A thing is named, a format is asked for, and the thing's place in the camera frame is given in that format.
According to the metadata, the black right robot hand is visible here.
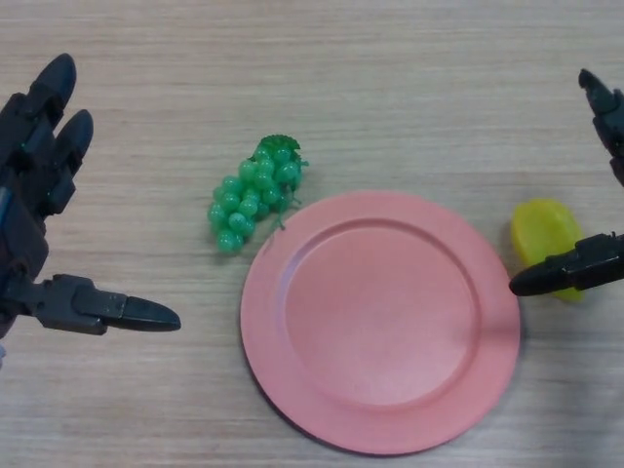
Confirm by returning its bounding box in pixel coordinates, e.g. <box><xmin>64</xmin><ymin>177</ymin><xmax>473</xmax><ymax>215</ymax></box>
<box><xmin>508</xmin><ymin>68</ymin><xmax>624</xmax><ymax>297</ymax></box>

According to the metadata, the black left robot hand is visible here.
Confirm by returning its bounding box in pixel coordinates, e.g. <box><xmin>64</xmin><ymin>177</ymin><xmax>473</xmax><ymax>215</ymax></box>
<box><xmin>0</xmin><ymin>52</ymin><xmax>182</xmax><ymax>342</ymax></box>

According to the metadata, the yellow starfruit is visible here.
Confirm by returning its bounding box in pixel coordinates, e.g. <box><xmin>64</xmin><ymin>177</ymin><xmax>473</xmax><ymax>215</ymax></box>
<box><xmin>510</xmin><ymin>197</ymin><xmax>586</xmax><ymax>304</ymax></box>

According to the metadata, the pink round plate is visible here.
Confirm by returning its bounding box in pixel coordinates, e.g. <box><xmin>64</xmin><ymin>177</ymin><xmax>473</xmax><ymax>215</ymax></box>
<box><xmin>239</xmin><ymin>190</ymin><xmax>522</xmax><ymax>457</ymax></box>

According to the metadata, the green grape bunch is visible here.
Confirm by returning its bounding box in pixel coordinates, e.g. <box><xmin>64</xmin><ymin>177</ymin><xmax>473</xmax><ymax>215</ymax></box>
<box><xmin>208</xmin><ymin>134</ymin><xmax>311</xmax><ymax>257</ymax></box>

